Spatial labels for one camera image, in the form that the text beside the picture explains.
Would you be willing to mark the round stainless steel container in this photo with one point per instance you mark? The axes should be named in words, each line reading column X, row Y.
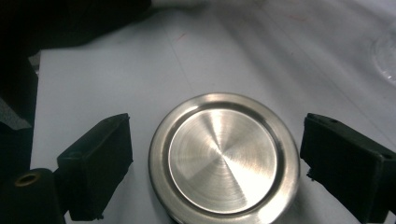
column 222, row 161

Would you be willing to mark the white foam board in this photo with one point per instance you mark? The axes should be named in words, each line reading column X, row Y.
column 218, row 49

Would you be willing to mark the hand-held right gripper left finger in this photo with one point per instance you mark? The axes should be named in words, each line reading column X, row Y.
column 96, row 168

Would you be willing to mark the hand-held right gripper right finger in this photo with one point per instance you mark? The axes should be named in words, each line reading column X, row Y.
column 345, row 168

